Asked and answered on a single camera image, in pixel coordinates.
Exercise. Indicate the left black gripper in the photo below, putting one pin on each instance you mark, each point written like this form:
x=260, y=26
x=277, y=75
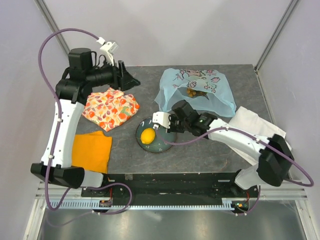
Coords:
x=122, y=80

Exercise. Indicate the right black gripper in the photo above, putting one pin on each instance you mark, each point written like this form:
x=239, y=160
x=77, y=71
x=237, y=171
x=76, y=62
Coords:
x=172, y=129

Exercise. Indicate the yellow fake lemon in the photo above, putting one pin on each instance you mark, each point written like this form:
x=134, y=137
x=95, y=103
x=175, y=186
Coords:
x=147, y=136

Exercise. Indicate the light blue plastic bag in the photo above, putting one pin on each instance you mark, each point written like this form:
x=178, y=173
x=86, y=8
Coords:
x=173, y=86

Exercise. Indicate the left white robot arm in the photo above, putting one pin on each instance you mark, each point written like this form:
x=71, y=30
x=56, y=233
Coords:
x=76, y=84

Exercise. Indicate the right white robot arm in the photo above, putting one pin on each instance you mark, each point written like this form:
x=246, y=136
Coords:
x=273, y=154

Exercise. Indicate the fake brown grape bunch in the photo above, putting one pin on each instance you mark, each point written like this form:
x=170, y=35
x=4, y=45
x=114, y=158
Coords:
x=192, y=93

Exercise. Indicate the blue ceramic plate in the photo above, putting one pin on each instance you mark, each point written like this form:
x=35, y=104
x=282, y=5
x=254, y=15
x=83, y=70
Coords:
x=158, y=145

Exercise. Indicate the floral orange cloth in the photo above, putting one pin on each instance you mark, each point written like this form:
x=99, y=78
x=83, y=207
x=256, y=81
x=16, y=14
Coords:
x=110, y=109

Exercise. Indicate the white towel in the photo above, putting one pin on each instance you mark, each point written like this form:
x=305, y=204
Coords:
x=250, y=121

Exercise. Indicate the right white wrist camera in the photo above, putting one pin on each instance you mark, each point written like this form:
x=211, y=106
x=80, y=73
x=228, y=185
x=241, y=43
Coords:
x=162, y=119

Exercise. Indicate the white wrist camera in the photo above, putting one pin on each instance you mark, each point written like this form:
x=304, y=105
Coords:
x=108, y=48
x=162, y=119

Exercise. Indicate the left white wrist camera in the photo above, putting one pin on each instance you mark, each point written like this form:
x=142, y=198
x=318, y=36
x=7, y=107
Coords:
x=108, y=48

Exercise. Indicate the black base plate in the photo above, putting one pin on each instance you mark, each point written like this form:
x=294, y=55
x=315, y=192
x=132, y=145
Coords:
x=217, y=185

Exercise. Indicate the light blue cable duct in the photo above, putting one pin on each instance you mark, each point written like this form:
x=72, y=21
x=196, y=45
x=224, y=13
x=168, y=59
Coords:
x=96, y=204

